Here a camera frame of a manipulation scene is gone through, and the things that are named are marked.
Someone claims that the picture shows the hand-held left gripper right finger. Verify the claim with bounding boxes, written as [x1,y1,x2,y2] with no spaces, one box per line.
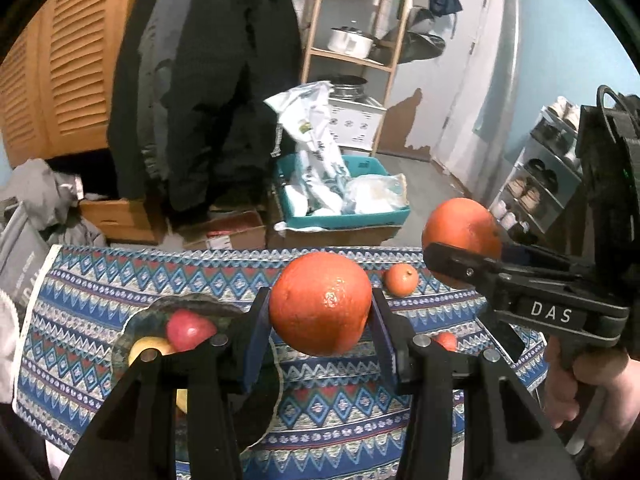
[370,289,582,480]

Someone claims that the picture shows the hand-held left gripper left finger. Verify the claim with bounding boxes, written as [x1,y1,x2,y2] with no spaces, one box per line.
[59,286,275,480]

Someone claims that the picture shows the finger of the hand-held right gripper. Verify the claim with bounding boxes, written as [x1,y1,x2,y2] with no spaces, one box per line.
[492,230,572,272]
[423,241,517,312]

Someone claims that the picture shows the large orange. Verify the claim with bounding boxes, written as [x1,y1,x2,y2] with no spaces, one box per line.
[421,198,502,291]
[268,251,373,357]

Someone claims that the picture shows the red apple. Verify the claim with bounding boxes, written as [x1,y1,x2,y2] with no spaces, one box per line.
[166,309,218,353]

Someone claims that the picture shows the dark round plate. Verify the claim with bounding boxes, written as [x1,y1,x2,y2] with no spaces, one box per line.
[111,294,286,456]

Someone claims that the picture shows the person's right hand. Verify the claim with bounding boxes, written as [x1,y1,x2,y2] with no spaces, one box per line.
[542,336,640,454]

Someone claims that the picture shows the white shoe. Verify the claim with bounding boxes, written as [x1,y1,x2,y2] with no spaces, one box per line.
[492,200,518,231]
[542,97,581,126]

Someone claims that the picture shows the brown shoe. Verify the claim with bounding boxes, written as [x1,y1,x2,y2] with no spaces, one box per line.
[507,177,543,211]

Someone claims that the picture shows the small tangerine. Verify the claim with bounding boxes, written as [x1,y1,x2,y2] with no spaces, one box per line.
[383,263,419,298]

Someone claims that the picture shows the grey shoe rack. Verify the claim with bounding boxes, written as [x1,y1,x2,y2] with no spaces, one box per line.
[487,105,588,241]

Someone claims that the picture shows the black shoe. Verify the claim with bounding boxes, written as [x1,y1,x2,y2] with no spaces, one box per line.
[522,159,558,186]

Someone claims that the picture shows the black phone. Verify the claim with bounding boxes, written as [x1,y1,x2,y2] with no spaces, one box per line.
[487,312,526,363]

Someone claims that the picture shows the yellow-green pear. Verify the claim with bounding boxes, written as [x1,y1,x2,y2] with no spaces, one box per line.
[128,337,189,415]

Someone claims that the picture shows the small labelled cardboard box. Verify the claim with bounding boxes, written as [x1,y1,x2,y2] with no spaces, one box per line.
[177,210,268,251]

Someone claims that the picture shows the clear plastic bag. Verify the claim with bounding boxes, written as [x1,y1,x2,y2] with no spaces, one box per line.
[345,174,408,216]

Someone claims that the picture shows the large cardboard box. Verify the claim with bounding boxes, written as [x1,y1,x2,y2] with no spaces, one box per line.
[267,222,403,251]

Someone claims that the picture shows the teal plastic basket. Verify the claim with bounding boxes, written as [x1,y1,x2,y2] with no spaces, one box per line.
[274,154,411,231]

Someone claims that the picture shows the blue patterned blanket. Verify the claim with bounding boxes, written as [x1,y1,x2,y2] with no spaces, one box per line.
[12,244,548,480]

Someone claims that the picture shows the white printed box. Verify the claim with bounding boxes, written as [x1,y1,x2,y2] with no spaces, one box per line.
[327,97,388,151]

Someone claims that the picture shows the cardboard boxes on floor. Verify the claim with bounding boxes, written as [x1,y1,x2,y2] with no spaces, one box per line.
[79,197,166,245]

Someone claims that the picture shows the white door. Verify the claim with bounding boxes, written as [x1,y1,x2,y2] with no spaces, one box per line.
[435,0,521,196]

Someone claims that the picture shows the tall white plastic bag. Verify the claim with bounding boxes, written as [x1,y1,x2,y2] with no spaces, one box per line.
[264,81,351,216]

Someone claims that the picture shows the metal pot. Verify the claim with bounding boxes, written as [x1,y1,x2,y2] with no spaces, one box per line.
[330,76,368,102]

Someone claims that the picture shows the black bag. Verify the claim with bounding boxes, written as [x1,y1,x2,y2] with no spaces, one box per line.
[397,30,447,65]

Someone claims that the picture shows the wooden shelf rack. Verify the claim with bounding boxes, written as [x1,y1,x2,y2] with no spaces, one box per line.
[300,0,418,158]

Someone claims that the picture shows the grey fabric bag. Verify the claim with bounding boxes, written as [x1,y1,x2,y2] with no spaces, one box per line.
[0,200,51,311]

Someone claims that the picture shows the steel cooking pot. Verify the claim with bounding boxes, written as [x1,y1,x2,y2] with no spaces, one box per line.
[327,25,376,58]

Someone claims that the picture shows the grey and black hanging jacket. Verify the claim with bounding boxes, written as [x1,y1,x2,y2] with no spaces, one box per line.
[107,0,201,201]

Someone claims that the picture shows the black hanging coat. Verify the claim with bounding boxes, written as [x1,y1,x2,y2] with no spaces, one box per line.
[165,0,303,213]

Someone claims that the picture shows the grey clothes pile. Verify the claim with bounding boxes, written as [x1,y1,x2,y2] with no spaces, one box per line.
[0,159,108,246]

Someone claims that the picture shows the wooden louvered wardrobe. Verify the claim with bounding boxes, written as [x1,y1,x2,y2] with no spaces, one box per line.
[0,0,166,168]

